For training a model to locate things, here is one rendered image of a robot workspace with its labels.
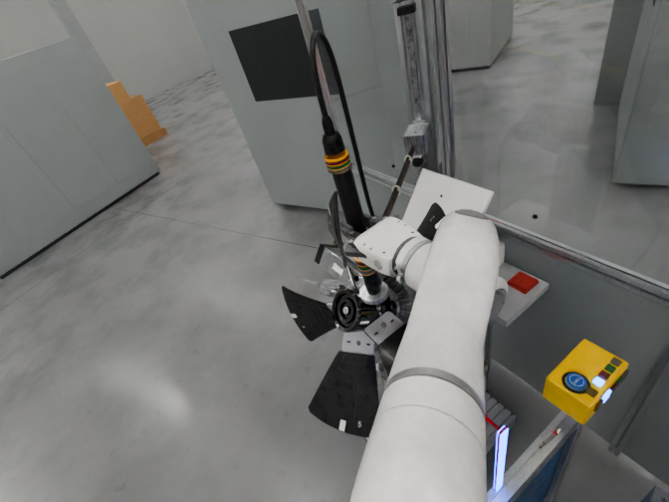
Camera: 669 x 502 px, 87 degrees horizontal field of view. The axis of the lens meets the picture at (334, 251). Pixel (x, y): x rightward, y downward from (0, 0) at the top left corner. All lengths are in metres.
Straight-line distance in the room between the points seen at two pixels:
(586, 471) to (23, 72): 6.40
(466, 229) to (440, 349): 0.17
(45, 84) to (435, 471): 6.08
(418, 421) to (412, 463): 0.03
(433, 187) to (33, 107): 5.47
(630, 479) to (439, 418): 1.88
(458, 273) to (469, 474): 0.22
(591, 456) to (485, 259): 1.76
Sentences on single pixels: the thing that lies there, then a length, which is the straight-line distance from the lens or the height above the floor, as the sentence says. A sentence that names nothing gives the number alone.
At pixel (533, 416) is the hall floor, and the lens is 2.17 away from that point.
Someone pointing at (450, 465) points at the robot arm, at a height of 1.68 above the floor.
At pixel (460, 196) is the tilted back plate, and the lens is 1.11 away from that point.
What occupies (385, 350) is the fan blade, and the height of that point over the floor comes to 1.18.
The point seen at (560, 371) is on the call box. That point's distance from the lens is 1.04.
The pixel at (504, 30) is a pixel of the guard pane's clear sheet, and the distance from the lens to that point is 1.25.
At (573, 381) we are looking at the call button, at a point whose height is 1.08.
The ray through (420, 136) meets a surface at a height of 1.44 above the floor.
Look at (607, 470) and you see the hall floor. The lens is 2.14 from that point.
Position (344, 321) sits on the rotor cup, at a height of 1.20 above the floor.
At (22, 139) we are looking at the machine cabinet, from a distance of 5.99.
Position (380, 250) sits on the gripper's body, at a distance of 0.61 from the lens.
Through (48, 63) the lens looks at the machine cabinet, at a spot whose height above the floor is 1.88.
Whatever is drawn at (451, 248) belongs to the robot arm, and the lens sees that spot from 0.44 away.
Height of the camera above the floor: 1.94
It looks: 38 degrees down
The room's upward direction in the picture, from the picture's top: 19 degrees counter-clockwise
